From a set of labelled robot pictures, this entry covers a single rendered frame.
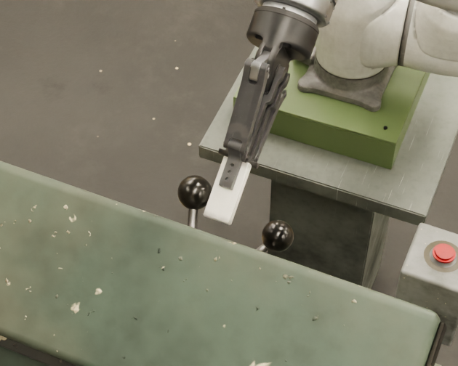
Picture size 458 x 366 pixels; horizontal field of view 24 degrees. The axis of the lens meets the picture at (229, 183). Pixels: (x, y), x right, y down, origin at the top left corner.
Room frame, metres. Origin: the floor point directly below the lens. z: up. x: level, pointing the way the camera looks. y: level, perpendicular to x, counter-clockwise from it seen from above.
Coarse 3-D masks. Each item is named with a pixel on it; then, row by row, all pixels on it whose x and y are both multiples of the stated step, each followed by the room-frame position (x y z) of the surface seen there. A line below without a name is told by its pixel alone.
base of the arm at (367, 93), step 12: (300, 60) 1.64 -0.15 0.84; (312, 60) 1.62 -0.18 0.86; (312, 72) 1.60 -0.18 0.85; (324, 72) 1.57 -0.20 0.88; (384, 72) 1.57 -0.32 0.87; (300, 84) 1.57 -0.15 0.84; (312, 84) 1.56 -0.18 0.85; (324, 84) 1.56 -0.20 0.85; (336, 84) 1.54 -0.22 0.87; (348, 84) 1.54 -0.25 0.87; (360, 84) 1.54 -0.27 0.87; (372, 84) 1.55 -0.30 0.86; (384, 84) 1.56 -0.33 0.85; (336, 96) 1.54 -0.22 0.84; (348, 96) 1.53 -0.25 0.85; (360, 96) 1.53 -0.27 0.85; (372, 96) 1.53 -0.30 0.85; (372, 108) 1.50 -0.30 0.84
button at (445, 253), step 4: (440, 244) 1.08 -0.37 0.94; (444, 244) 1.08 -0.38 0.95; (436, 248) 1.07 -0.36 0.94; (440, 248) 1.07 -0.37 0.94; (444, 248) 1.07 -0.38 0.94; (448, 248) 1.07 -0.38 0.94; (452, 248) 1.07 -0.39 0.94; (436, 252) 1.06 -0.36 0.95; (440, 252) 1.06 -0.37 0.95; (444, 252) 1.06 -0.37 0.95; (448, 252) 1.06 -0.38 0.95; (452, 252) 1.06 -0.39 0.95; (436, 256) 1.06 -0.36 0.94; (440, 256) 1.05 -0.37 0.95; (444, 256) 1.05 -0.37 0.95; (448, 256) 1.05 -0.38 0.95; (452, 256) 1.05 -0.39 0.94; (436, 260) 1.05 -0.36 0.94; (440, 260) 1.05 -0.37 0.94; (444, 260) 1.05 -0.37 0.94; (448, 260) 1.05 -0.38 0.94; (452, 260) 1.05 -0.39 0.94
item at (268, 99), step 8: (280, 72) 0.81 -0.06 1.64; (280, 80) 0.80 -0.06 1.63; (272, 88) 0.79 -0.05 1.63; (264, 96) 0.79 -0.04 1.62; (272, 96) 0.79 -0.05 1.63; (264, 104) 0.78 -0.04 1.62; (264, 112) 0.78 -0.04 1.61; (256, 120) 0.77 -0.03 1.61; (256, 128) 0.76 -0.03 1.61; (256, 136) 0.76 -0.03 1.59; (224, 152) 0.74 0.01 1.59; (248, 152) 0.74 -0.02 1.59
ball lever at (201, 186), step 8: (192, 176) 0.73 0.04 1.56; (200, 176) 0.73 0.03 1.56; (184, 184) 0.72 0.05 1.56; (192, 184) 0.71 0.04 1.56; (200, 184) 0.71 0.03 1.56; (208, 184) 0.72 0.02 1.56; (184, 192) 0.71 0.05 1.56; (192, 192) 0.71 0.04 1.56; (200, 192) 0.71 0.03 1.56; (208, 192) 0.71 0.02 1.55; (184, 200) 0.70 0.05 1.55; (192, 200) 0.70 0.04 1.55; (200, 200) 0.70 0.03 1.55; (192, 208) 0.70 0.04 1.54; (200, 208) 0.70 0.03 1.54; (192, 216) 0.69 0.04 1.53; (192, 224) 0.68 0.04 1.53
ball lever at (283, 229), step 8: (272, 224) 0.74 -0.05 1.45; (280, 224) 0.74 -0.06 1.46; (288, 224) 0.74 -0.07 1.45; (264, 232) 0.74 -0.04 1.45; (272, 232) 0.73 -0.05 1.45; (280, 232) 0.73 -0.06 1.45; (288, 232) 0.73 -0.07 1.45; (264, 240) 0.73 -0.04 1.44; (272, 240) 0.72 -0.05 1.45; (280, 240) 0.72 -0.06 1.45; (288, 240) 0.72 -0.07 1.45; (264, 248) 0.72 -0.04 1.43; (272, 248) 0.72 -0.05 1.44; (280, 248) 0.72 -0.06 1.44
